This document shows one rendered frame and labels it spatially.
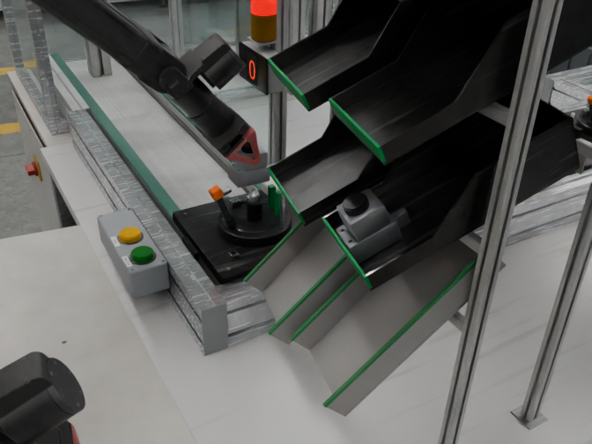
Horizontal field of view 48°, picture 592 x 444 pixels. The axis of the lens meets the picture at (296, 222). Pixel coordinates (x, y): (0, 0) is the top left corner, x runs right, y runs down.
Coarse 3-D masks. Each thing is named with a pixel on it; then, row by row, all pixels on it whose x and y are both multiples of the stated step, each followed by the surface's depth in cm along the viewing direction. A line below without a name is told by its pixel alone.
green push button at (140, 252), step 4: (136, 248) 118; (140, 248) 118; (144, 248) 118; (148, 248) 118; (132, 252) 117; (136, 252) 117; (140, 252) 117; (144, 252) 117; (148, 252) 117; (152, 252) 117; (132, 256) 116; (136, 256) 116; (140, 256) 116; (144, 256) 116; (148, 256) 116; (152, 256) 117; (132, 260) 116; (136, 260) 116; (140, 260) 115; (144, 260) 116; (148, 260) 116
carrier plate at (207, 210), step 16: (192, 208) 130; (208, 208) 130; (288, 208) 131; (176, 224) 128; (192, 224) 125; (208, 224) 125; (192, 240) 121; (208, 240) 121; (224, 240) 121; (208, 256) 116; (224, 256) 116; (240, 256) 117; (256, 256) 117; (224, 272) 113; (240, 272) 113
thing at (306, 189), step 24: (336, 120) 94; (312, 144) 95; (336, 144) 96; (360, 144) 93; (288, 168) 95; (312, 168) 94; (336, 168) 92; (360, 168) 89; (384, 168) 85; (288, 192) 92; (312, 192) 90; (336, 192) 84; (312, 216) 85
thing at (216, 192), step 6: (216, 186) 117; (210, 192) 116; (216, 192) 116; (222, 192) 116; (228, 192) 117; (216, 198) 116; (222, 198) 117; (222, 204) 118; (222, 210) 118; (228, 210) 119; (228, 216) 120
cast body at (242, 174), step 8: (248, 144) 116; (240, 152) 115; (248, 152) 115; (264, 152) 116; (264, 160) 117; (232, 168) 117; (240, 168) 117; (248, 168) 116; (256, 168) 117; (264, 168) 118; (232, 176) 118; (240, 176) 116; (248, 176) 117; (256, 176) 117; (264, 176) 118; (240, 184) 116; (248, 184) 117
